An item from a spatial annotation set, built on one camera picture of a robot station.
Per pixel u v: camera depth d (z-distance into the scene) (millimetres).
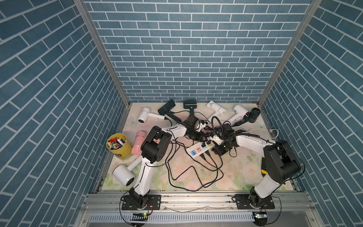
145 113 1077
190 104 1160
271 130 1056
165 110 1092
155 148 560
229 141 691
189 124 824
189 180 811
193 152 892
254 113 1027
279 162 468
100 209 732
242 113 1094
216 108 1132
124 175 785
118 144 862
